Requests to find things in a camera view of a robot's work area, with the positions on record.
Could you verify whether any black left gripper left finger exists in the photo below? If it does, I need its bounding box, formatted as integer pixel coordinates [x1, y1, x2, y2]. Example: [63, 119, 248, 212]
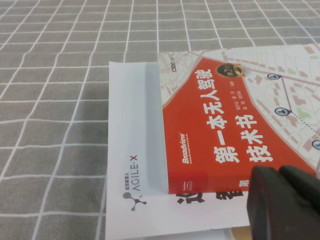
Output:
[245, 164, 320, 240]

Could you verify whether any book with red map cover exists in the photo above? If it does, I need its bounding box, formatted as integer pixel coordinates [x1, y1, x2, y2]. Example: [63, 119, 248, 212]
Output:
[156, 43, 320, 195]

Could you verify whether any grey checked tablecloth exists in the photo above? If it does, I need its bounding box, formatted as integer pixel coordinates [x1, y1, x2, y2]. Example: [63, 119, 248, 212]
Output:
[0, 0, 320, 240]

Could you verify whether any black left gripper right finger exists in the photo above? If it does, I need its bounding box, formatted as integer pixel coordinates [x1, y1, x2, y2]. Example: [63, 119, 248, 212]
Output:
[278, 164, 320, 209]

